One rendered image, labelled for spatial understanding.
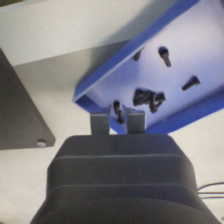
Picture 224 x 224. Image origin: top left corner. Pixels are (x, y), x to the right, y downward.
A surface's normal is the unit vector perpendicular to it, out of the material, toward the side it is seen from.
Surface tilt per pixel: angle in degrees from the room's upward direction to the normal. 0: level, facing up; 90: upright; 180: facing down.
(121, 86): 0
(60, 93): 0
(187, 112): 90
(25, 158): 0
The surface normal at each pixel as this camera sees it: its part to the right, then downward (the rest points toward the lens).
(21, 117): 0.00, 0.70
